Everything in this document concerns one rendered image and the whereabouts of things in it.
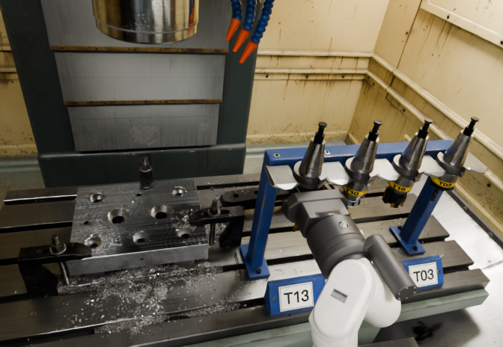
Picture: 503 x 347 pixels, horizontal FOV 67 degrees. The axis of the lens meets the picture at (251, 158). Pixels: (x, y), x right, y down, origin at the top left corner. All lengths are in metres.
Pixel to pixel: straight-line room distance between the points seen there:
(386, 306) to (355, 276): 0.07
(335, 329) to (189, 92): 0.85
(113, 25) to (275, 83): 1.20
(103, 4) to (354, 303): 0.53
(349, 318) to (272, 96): 1.32
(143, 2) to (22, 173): 1.34
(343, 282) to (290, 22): 1.24
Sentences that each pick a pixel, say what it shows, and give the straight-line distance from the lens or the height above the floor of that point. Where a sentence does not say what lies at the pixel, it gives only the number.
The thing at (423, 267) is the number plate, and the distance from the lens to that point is 1.04.
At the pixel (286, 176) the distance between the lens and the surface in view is 0.71.
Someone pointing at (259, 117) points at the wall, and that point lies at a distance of 1.78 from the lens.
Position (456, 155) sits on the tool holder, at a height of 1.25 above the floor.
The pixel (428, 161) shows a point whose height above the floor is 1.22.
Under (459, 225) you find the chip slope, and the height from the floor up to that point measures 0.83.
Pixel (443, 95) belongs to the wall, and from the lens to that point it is 1.51.
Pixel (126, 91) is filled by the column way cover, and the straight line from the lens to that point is 1.19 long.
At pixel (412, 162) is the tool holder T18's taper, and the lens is 0.81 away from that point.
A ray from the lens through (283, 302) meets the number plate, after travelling 0.87.
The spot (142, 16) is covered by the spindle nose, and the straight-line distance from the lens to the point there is 0.58.
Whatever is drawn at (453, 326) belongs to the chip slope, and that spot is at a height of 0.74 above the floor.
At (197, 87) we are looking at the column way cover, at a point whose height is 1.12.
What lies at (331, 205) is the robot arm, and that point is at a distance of 0.69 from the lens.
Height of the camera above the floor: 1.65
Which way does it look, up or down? 36 degrees down
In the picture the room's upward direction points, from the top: 8 degrees clockwise
